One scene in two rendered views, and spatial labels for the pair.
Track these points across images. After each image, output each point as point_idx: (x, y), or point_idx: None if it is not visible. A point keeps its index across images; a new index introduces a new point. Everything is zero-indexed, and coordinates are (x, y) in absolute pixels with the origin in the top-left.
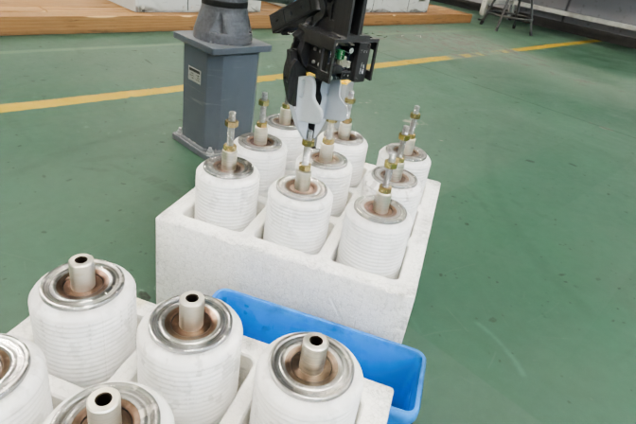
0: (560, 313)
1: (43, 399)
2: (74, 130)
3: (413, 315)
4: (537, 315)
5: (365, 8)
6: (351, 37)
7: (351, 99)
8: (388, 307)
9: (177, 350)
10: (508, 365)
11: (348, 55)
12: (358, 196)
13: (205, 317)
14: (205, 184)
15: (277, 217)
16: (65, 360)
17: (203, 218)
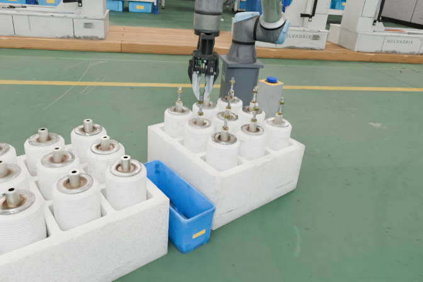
0: (359, 243)
1: None
2: (174, 97)
3: (260, 210)
4: (340, 238)
5: (213, 44)
6: (202, 55)
7: (254, 90)
8: (211, 182)
9: (92, 151)
10: (291, 248)
11: (207, 63)
12: None
13: (111, 147)
14: (165, 114)
15: (184, 133)
16: (75, 152)
17: (164, 130)
